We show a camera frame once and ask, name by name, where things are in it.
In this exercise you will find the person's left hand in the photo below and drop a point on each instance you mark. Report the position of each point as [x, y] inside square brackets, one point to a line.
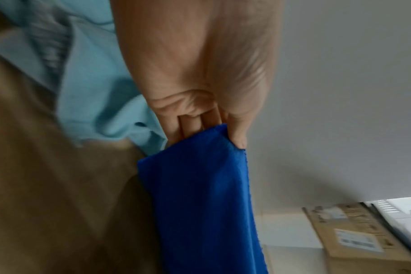
[198, 59]

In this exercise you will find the light blue towel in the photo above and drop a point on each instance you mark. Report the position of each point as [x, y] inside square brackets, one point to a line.
[100, 107]
[93, 10]

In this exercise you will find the dark blue towel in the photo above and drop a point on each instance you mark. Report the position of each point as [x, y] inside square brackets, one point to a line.
[205, 200]

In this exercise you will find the grey striped towel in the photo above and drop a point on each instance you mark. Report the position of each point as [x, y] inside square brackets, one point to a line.
[46, 42]

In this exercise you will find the labelled brown cardboard box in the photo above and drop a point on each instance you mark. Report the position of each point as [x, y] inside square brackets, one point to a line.
[354, 240]

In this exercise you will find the white vented appliance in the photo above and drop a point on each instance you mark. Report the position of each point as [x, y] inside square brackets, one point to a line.
[405, 211]

